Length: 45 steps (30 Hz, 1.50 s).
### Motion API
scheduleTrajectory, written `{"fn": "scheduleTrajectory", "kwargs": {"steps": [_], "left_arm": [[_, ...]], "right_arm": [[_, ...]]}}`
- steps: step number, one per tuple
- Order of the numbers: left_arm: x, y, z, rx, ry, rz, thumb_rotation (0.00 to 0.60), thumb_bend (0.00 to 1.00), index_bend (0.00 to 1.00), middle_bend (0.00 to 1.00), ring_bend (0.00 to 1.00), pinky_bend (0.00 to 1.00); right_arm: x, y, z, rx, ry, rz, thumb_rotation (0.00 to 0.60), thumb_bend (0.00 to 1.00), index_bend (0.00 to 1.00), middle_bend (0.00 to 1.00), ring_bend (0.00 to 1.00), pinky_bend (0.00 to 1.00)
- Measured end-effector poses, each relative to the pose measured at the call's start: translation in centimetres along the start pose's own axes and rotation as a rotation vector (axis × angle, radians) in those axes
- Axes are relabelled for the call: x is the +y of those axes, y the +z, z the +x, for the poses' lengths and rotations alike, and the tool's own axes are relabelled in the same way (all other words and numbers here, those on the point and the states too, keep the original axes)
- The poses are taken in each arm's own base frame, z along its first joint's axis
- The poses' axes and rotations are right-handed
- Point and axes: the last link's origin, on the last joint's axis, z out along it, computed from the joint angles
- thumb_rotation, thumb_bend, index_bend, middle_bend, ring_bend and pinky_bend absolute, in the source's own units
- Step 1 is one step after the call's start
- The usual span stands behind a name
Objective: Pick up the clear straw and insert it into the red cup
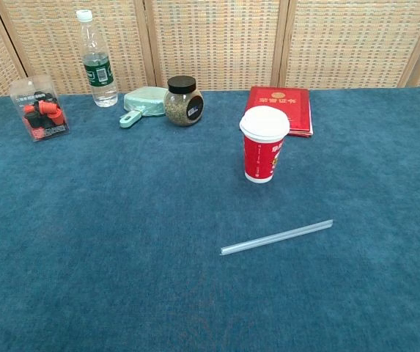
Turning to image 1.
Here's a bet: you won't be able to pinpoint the translucent plastic drinking straw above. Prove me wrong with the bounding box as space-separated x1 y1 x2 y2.
219 219 334 257

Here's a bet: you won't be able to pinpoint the red paper cup white lid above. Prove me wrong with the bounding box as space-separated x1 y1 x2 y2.
239 106 291 184

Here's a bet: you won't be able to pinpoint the glass jar black lid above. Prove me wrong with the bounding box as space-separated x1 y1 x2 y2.
163 76 205 128

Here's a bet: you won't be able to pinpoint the blue table cloth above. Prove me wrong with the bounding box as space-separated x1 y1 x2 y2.
0 86 420 352

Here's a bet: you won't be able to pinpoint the mint green dustpan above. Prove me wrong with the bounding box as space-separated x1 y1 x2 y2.
119 86 170 130

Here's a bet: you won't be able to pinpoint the red certificate book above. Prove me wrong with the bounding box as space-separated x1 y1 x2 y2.
245 86 314 139

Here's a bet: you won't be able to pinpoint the clear water bottle green label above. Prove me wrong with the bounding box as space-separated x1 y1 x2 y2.
75 9 119 109

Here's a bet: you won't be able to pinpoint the clear box red black stoppers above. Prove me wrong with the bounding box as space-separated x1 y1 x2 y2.
9 75 71 143

